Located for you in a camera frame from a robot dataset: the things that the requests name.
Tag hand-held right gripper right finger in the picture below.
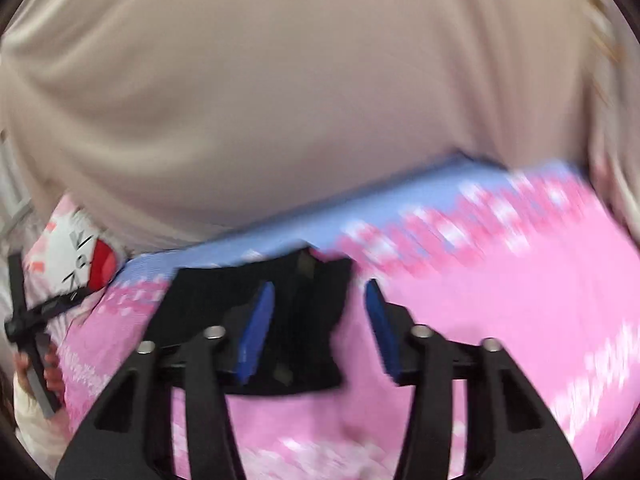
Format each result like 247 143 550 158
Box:
364 279 583 480

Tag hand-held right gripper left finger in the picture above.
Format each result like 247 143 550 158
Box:
55 281 277 480

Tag black pants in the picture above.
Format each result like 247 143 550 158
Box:
142 247 356 396

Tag person's left forearm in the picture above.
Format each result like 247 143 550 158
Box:
10 372 71 466

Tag person's left hand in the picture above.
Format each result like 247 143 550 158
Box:
14 345 67 397

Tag cartoon print pillow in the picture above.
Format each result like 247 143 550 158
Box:
27 192 126 321

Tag pink floral bed sheet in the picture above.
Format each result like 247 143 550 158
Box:
50 157 640 480

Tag beige curtain cloth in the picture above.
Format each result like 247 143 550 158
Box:
0 0 601 258

